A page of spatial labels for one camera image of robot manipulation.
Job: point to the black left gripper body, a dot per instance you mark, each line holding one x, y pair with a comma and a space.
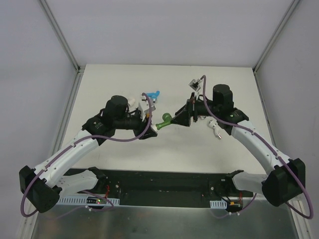
142, 126

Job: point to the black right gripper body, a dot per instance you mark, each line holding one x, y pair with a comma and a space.
193, 112

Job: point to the green faucet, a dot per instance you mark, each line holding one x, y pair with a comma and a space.
166, 117

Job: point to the second white elbow fitting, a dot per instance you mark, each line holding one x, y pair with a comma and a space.
131, 102

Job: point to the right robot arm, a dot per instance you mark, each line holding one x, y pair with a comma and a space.
284, 178

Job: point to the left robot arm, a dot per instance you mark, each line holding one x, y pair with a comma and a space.
44, 184

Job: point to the white faucet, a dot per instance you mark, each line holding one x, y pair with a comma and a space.
215, 127

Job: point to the blue faucet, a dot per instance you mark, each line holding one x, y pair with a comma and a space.
153, 96

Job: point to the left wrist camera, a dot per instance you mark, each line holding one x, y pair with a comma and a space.
144, 108

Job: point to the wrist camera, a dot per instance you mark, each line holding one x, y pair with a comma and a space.
196, 84
144, 108

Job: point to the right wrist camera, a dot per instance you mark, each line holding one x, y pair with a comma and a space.
196, 84

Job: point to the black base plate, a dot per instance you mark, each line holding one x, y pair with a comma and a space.
166, 189

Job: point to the white cable duct right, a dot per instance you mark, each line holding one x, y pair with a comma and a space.
218, 204

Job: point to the white cable duct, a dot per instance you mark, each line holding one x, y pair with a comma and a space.
218, 204
87, 201

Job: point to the white cable duct left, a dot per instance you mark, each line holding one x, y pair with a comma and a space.
87, 201

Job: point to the aluminium frame post left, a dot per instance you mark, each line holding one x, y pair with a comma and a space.
60, 36

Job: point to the aluminium frame post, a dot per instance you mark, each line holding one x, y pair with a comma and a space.
276, 34
60, 36

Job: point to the aluminium frame post right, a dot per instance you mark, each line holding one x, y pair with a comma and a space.
276, 34

